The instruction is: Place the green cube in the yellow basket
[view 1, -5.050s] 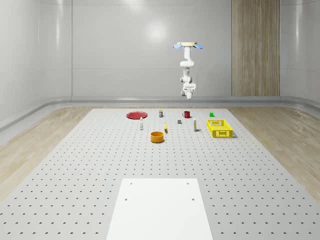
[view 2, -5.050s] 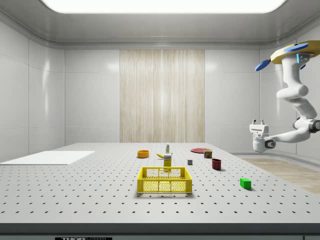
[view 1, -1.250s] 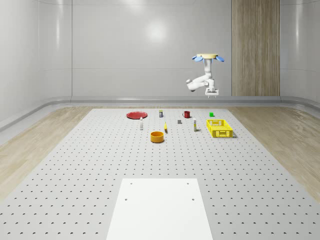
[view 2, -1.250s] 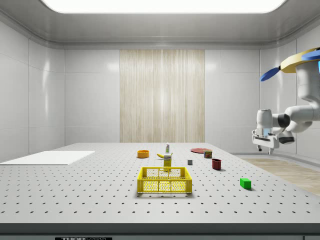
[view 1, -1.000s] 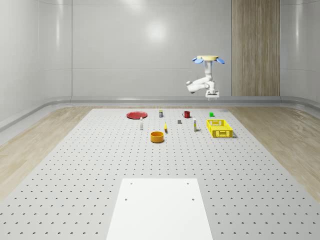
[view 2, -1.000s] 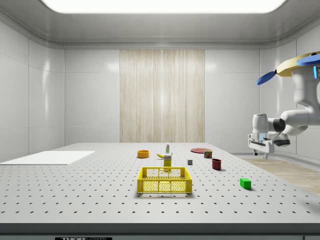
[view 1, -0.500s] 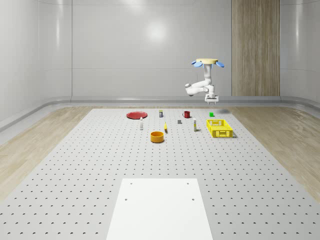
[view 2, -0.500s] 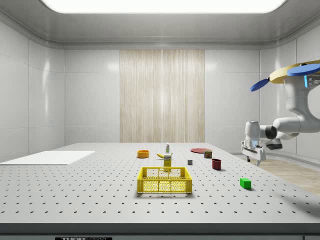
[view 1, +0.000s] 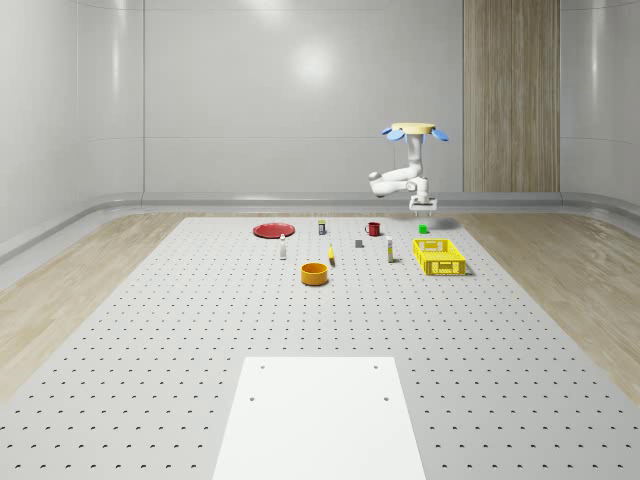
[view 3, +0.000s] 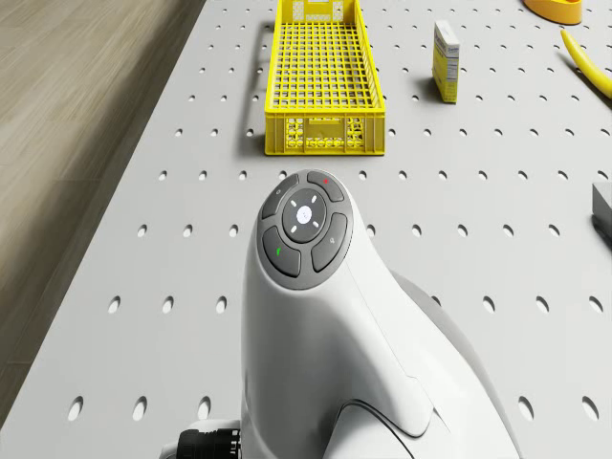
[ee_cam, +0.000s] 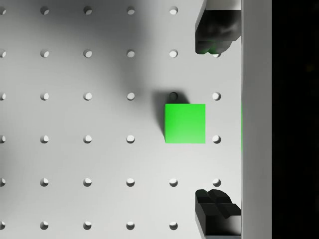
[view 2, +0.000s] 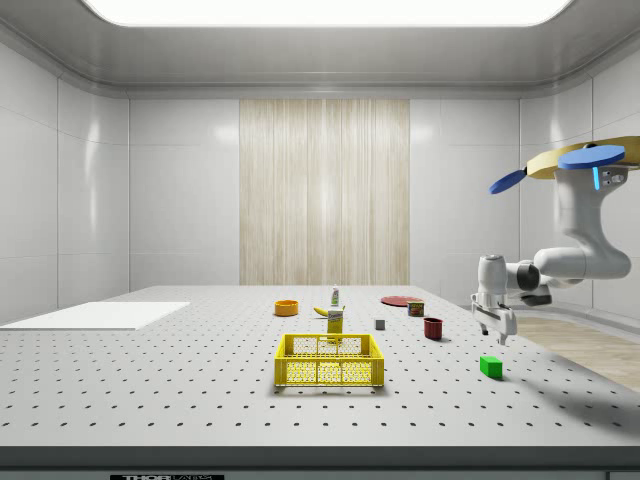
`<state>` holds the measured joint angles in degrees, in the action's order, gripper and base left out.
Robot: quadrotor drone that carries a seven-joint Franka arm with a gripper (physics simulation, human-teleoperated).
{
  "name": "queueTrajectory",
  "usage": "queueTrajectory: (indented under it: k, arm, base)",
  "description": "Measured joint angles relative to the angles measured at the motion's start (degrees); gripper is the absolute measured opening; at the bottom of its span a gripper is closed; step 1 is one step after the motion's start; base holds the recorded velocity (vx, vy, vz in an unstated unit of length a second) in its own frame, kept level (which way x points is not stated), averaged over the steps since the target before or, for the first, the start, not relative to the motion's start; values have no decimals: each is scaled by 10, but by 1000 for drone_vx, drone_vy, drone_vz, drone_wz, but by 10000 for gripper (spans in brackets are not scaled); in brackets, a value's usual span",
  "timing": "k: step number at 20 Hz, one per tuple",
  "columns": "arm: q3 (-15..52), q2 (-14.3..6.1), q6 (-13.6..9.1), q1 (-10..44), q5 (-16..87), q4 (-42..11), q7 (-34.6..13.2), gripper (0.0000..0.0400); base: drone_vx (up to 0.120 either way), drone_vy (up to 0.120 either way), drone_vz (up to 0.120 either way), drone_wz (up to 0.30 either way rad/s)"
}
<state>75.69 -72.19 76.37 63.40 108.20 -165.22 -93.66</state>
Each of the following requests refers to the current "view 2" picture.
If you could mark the grey cube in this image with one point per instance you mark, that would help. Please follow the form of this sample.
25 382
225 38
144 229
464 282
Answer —
380 324

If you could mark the drone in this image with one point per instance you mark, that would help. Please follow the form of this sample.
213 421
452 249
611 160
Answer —
592 156

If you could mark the red plate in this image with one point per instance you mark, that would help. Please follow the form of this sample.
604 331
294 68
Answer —
395 300

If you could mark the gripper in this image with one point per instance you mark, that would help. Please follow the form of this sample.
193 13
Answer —
495 316

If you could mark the small white bottle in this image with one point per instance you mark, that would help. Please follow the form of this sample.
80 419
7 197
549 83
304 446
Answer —
335 298

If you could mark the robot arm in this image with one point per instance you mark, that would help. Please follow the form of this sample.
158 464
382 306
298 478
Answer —
582 220

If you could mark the banana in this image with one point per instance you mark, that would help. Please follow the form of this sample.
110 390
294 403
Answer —
320 312

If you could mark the yellow basket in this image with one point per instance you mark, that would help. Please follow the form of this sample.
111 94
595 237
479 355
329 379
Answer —
327 372

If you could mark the green cube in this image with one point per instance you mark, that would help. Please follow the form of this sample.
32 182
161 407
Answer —
490 367

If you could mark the flat-sided can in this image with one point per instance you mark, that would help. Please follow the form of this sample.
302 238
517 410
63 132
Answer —
416 309

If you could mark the yellow bowl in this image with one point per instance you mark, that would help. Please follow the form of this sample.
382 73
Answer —
286 308

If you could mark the white board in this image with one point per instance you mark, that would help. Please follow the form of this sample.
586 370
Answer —
95 315

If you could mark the red mug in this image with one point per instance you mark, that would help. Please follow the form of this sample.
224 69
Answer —
433 329

